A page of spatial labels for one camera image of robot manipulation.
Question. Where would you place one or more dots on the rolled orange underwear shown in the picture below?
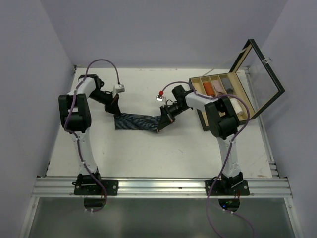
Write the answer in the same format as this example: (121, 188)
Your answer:
(208, 89)

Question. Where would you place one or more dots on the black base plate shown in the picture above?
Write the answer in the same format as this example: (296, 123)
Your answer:
(218, 188)
(111, 187)

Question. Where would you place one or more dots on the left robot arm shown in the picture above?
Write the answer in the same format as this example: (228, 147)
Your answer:
(75, 118)

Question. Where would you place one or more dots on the rolled grey underwear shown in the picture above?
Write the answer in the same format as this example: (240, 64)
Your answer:
(227, 85)

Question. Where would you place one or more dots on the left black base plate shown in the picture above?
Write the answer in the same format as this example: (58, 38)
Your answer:
(111, 187)

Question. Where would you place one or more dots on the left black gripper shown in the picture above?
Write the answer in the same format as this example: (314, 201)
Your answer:
(112, 106)

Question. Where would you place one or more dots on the rolled pink underwear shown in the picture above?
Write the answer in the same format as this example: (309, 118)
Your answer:
(218, 87)

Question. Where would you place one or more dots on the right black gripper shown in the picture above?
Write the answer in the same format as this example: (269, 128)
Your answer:
(166, 118)

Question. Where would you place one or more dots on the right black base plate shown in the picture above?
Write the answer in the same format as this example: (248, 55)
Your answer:
(218, 188)

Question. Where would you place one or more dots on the aluminium mounting rail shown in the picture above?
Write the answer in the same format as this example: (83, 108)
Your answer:
(163, 188)

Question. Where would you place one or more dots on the black wooden compartment box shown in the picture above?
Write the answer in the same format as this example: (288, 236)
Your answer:
(251, 76)

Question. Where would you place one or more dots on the blue striped boxer shorts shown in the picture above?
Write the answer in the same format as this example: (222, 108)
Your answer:
(136, 122)

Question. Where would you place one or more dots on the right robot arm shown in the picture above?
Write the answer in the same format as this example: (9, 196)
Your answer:
(223, 124)

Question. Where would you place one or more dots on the white pink-trimmed underwear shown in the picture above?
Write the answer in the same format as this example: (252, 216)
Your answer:
(237, 106)

